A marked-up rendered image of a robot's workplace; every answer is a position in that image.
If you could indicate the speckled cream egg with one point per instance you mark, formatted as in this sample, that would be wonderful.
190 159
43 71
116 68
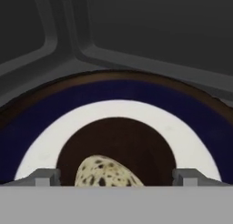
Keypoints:
104 173

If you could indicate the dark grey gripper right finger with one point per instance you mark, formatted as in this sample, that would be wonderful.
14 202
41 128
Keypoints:
188 176

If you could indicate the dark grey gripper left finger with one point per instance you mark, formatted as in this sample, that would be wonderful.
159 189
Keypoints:
45 176

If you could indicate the dark grey microwave oven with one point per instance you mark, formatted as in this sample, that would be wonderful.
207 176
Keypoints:
136 27

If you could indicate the brown blue white ringed plate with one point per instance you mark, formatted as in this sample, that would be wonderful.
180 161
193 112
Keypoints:
121 91

